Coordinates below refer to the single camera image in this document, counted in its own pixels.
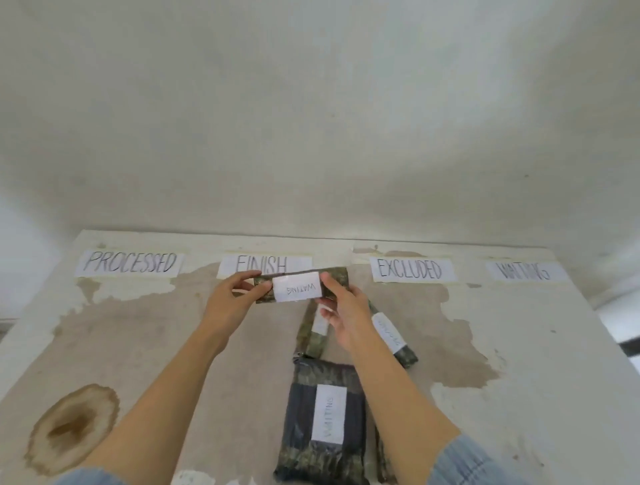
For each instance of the person's right hand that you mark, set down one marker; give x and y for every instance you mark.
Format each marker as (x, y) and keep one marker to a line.
(352, 317)

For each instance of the person's left hand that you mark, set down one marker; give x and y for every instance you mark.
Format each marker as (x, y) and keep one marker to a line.
(222, 307)

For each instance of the person's right thumb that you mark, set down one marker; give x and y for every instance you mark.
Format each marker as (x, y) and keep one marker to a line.
(331, 286)

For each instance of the person's left thumb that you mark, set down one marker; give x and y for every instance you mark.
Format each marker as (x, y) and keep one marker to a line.
(245, 278)

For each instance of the camouflage cloth white label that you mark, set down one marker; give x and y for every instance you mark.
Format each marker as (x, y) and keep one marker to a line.
(312, 344)
(394, 340)
(295, 289)

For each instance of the person's left forearm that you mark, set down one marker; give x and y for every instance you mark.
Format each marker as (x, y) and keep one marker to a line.
(160, 394)

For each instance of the person's right forearm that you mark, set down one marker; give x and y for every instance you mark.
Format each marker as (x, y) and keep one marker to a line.
(400, 399)

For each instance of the white paper sign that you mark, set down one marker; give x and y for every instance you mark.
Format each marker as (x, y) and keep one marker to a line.
(130, 263)
(235, 265)
(525, 271)
(410, 270)

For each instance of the folded camouflage garment white label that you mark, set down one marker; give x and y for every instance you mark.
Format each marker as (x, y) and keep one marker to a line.
(300, 424)

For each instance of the blue denim right sleeve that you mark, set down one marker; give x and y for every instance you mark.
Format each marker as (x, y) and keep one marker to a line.
(460, 462)

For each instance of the blue denim sleeve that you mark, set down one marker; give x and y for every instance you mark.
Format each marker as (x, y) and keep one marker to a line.
(85, 477)
(460, 462)

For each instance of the blue denim left sleeve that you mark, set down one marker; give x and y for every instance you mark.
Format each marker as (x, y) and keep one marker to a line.
(85, 477)

